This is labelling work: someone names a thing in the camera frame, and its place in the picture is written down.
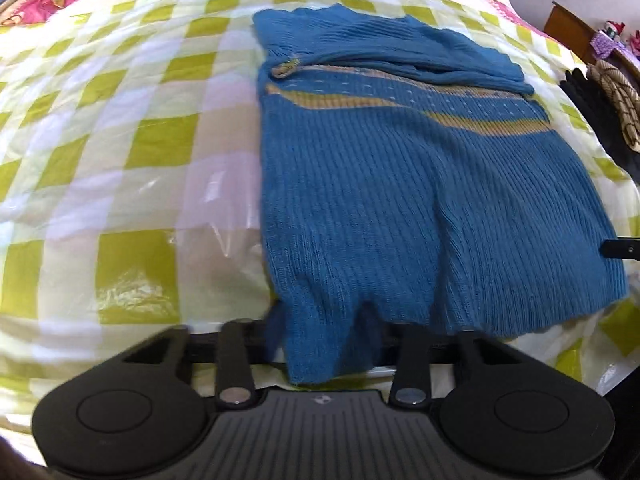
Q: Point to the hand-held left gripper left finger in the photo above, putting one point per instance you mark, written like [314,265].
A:
[235,352]

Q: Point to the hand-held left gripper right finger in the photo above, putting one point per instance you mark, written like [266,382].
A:
[412,355]

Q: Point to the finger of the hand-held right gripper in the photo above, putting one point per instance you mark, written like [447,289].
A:
[622,249]

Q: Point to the blue knit sweater yellow stripes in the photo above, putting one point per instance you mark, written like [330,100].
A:
[400,200]

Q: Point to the black garment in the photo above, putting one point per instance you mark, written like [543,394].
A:
[600,115]

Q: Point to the beige checked garment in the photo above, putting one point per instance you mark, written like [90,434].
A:
[617,87]

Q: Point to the colourful patterned cloth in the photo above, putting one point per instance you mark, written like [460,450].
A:
[612,42]

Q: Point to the yellow-green checked bedspread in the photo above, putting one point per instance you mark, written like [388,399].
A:
[125,160]

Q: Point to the wooden side cabinet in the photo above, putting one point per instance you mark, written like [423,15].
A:
[570,30]

